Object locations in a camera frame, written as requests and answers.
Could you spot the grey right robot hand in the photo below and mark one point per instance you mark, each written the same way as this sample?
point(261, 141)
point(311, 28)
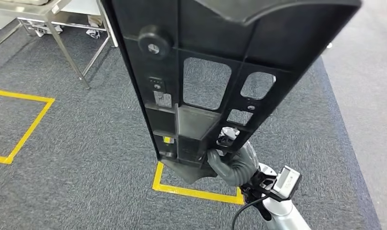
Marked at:
point(241, 168)

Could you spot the black plastic panel part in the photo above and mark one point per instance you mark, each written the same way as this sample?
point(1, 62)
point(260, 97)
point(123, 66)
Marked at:
point(212, 31)

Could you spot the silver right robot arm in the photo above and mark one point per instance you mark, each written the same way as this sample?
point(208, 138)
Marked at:
point(282, 216)

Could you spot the person's foot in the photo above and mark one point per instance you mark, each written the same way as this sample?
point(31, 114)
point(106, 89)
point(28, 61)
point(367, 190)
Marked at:
point(44, 30)
point(93, 31)

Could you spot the white panel board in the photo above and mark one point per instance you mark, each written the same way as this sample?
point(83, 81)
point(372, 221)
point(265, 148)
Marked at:
point(82, 6)

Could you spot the steel side table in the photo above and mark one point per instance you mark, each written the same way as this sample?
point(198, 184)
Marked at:
point(28, 12)

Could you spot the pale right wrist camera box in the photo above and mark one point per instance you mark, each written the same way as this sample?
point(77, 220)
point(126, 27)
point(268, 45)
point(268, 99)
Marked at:
point(287, 182)

